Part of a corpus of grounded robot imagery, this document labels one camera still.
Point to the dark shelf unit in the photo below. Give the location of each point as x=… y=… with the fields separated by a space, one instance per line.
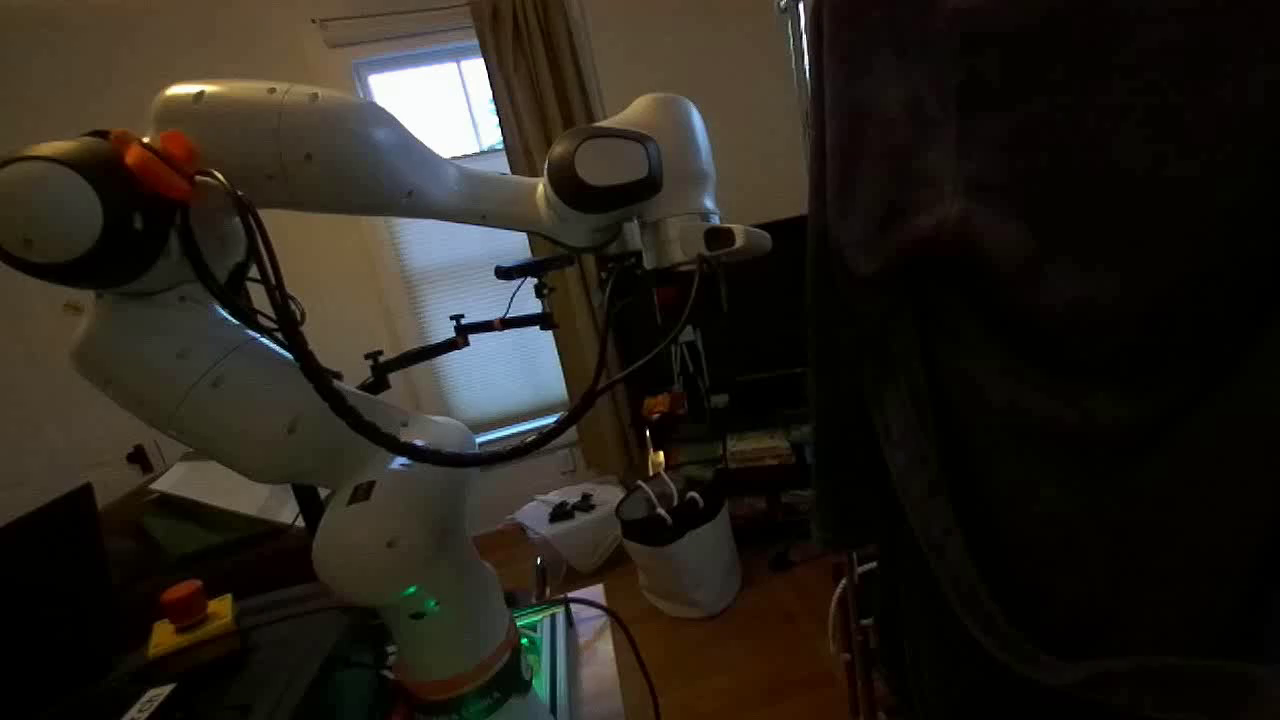
x=763 y=374

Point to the white basket with tools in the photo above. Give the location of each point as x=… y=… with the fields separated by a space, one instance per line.
x=687 y=567

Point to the yellow emergency stop button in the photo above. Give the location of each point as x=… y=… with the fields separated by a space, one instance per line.
x=186 y=606

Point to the white paper sheet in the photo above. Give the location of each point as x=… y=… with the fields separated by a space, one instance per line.
x=220 y=490

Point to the white storage box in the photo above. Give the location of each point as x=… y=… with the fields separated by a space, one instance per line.
x=584 y=539

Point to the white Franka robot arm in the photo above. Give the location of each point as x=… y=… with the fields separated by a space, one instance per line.
x=333 y=161

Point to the olive window curtain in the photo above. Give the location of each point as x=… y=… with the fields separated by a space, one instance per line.
x=526 y=64

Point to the window with white blind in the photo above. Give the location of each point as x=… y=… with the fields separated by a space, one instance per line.
x=480 y=360

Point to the dark grey-blue bath robe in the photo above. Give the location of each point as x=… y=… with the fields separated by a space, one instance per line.
x=1065 y=334

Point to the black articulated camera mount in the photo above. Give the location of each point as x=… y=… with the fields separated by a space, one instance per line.
x=415 y=355

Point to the black monitor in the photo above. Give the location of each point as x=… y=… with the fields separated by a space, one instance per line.
x=47 y=602

